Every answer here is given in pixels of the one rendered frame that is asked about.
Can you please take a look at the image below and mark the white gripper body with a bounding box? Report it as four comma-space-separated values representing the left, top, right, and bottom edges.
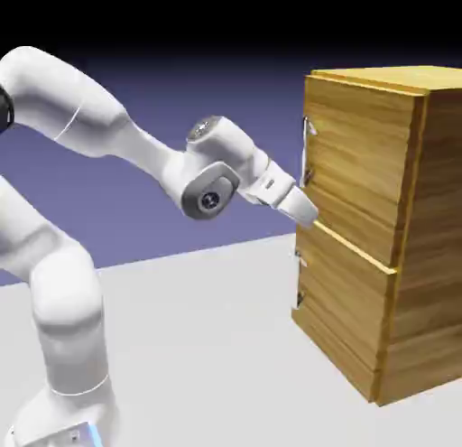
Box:
276, 185, 319, 229

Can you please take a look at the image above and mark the large wooden cabinet door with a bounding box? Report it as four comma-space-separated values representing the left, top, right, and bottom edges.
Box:
300, 75, 430, 266

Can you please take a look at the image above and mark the small wooden cabinet door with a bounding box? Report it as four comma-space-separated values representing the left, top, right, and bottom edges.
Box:
291, 222, 397, 406

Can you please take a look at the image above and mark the light wood cabinet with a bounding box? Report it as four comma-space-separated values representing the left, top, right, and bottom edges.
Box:
291, 66, 462, 407

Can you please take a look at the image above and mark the long silver door handle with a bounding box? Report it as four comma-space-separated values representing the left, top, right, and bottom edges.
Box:
300, 115, 319, 188

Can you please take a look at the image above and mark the short silver door handle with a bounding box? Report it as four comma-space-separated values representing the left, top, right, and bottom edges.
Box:
293, 250, 309, 310

